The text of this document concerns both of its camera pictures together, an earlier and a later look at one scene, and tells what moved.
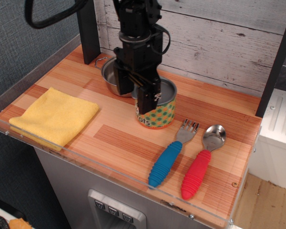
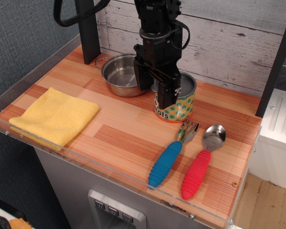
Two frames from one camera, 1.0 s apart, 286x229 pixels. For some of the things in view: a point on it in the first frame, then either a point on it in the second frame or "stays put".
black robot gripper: (142, 51) → (161, 51)
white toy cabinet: (273, 158) stays put
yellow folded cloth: (54, 118) stays put
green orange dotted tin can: (163, 116) → (183, 108)
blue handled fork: (170, 154) stays put
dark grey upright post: (87, 23) stays put
